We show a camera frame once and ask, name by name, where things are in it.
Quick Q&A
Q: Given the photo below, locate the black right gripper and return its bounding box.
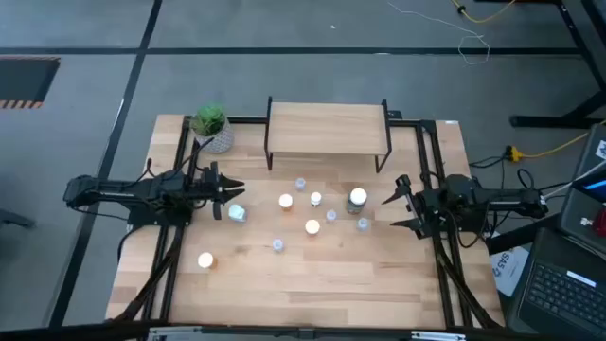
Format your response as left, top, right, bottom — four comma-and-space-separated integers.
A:
382, 174, 446, 238

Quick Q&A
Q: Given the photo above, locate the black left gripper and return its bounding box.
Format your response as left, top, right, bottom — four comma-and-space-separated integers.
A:
191, 161, 246, 222

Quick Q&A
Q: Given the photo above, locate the large clear medicine bottle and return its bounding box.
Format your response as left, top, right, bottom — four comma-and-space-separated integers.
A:
227, 203, 248, 224

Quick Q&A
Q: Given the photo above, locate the green plant in white pot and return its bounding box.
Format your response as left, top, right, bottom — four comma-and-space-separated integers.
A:
188, 103, 236, 155

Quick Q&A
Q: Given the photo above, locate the white paper sheet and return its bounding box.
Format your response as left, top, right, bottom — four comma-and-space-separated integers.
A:
490, 245, 529, 297

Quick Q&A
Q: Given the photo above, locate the dark grey laptop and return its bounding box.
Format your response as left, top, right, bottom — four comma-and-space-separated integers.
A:
504, 226, 606, 340

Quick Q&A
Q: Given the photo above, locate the red object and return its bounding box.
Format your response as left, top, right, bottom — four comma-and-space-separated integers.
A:
591, 206, 606, 238

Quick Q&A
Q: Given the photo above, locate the black floor hatch hazard stripe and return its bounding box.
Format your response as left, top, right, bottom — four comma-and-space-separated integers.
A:
0, 55, 62, 110

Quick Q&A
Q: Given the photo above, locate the black aluminium table frame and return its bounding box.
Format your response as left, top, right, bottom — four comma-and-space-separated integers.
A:
106, 111, 506, 332

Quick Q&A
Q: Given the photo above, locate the black power cable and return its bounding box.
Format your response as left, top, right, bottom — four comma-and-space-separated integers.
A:
468, 153, 510, 170

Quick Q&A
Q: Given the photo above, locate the wooden shelf with black frame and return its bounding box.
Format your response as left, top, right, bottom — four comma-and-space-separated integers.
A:
264, 96, 403, 174

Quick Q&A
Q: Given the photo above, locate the yellow extension cable with plug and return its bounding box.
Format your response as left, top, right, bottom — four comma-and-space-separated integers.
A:
504, 120, 606, 163

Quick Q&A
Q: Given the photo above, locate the silver aluminium bracket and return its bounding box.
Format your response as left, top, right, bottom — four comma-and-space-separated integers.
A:
410, 331, 468, 341

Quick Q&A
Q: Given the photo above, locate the thick white cable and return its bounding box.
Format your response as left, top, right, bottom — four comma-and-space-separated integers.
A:
542, 160, 606, 200

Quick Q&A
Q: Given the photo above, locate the thin white cable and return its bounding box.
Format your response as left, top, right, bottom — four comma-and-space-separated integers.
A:
387, 2, 491, 66

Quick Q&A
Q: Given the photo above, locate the yellow cable with black connector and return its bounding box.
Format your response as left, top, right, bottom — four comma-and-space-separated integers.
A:
452, 0, 517, 24

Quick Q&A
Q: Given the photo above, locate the black desk frame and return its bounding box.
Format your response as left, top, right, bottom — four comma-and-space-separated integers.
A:
475, 0, 606, 129

